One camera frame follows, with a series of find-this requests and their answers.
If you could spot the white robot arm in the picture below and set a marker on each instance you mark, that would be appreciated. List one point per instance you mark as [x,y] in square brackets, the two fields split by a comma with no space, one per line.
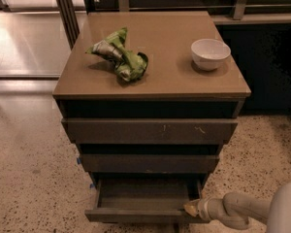
[235,210]

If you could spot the foam gripper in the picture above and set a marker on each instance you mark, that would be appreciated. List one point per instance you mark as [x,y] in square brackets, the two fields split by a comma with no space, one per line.
[204,208]

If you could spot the dark metal railing post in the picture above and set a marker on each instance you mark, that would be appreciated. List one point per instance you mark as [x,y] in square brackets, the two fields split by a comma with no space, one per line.
[69,19]

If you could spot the drawer dark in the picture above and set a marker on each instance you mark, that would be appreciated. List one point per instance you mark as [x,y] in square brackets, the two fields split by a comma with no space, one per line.
[148,163]
[144,201]
[149,131]

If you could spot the crumpled green chip bag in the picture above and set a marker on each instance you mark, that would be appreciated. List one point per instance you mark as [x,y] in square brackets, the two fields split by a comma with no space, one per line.
[128,66]

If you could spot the white ceramic bowl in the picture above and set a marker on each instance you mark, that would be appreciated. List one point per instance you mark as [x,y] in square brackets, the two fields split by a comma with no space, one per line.
[209,54]

